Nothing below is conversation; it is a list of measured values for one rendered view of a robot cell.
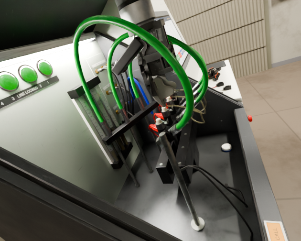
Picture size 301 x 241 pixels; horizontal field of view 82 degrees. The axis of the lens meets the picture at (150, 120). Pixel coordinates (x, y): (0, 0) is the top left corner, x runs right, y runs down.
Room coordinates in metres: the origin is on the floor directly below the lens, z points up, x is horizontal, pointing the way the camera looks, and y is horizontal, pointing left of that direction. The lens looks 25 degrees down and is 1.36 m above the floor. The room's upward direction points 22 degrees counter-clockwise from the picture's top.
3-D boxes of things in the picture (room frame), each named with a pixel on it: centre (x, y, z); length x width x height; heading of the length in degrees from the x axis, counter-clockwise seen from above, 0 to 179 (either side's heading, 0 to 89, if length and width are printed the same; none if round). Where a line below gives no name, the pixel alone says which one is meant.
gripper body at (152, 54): (0.45, -0.07, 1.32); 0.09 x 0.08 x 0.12; 63
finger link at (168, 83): (0.47, -0.08, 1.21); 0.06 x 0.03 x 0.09; 63
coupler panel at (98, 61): (0.81, 0.10, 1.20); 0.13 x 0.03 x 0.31; 153
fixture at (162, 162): (0.59, -0.08, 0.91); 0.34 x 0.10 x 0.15; 153
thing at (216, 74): (1.07, -0.49, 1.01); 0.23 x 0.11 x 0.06; 153
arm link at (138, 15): (0.46, -0.07, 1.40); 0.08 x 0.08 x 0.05
